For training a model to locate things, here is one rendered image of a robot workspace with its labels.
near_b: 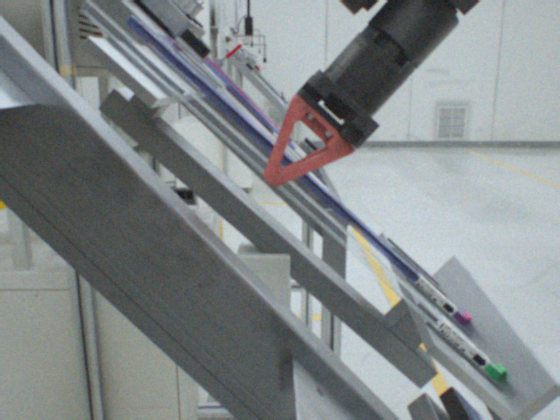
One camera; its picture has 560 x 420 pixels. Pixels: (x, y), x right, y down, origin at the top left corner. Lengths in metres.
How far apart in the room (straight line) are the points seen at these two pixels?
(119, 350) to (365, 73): 0.91
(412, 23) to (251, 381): 0.30
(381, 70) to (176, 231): 0.24
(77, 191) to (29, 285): 0.94
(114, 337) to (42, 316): 0.15
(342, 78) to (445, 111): 7.62
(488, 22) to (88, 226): 8.05
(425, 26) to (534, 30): 8.04
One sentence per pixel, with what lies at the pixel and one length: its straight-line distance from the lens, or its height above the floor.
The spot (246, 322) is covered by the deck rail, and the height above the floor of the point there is 0.88.
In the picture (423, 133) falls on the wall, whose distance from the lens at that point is 8.01.
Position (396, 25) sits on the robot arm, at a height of 1.04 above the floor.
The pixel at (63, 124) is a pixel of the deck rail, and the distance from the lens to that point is 0.28.
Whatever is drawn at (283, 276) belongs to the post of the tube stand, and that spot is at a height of 0.79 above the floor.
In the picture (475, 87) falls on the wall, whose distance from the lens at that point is 8.18.
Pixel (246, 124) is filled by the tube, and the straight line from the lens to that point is 0.59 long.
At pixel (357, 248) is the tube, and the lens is 0.49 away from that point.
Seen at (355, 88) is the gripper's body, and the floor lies 0.99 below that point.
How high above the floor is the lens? 1.01
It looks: 14 degrees down
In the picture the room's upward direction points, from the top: straight up
